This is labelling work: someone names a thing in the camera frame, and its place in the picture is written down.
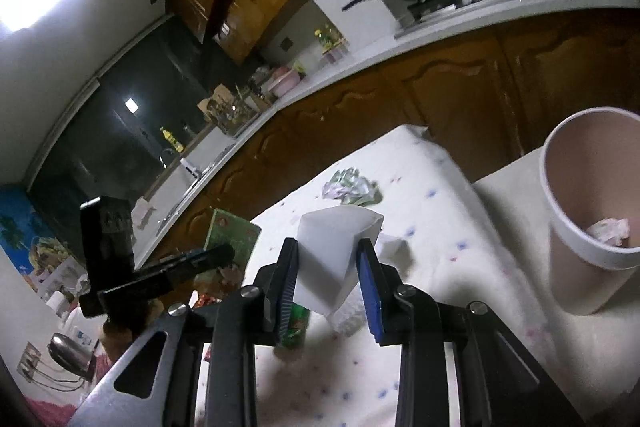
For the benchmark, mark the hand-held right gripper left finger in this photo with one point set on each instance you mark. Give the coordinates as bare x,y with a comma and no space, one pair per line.
286,287

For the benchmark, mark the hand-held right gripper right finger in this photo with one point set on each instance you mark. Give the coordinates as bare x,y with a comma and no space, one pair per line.
370,292

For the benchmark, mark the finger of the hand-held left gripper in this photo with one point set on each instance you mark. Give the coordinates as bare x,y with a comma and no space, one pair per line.
195,262

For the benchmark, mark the small green wrapper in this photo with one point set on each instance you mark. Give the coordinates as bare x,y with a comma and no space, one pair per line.
297,322

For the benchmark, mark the white paper tissue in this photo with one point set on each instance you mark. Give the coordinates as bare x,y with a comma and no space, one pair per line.
325,257

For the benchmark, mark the floral wrapper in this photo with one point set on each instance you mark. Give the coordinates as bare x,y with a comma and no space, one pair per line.
350,189

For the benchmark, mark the white paper cup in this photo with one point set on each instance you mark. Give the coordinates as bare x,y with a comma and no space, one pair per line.
575,267

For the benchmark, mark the pale pink paper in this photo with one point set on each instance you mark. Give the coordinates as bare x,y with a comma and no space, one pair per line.
610,228

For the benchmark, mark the person's left hand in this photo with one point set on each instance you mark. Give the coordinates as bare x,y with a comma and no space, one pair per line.
119,339

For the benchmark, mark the green snack packet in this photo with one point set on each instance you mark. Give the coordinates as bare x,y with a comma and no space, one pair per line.
230,229

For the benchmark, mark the white dotted cloth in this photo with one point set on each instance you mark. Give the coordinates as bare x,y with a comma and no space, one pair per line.
450,217

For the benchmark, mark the dark window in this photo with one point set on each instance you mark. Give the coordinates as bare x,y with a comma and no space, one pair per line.
125,132

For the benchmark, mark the small yellow bottle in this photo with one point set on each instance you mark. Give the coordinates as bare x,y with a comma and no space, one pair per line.
172,140

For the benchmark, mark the pink plastic container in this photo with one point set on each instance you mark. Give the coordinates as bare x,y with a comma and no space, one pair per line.
285,80

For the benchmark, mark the wooden lower cabinets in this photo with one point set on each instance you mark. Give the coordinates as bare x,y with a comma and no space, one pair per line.
450,77

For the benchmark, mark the white kitchen countertop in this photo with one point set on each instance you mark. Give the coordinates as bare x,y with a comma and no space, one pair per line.
360,57

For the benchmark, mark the wall poster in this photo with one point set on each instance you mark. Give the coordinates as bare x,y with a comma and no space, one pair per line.
22,232

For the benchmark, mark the wall socket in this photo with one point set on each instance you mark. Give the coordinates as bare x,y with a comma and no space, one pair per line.
28,359

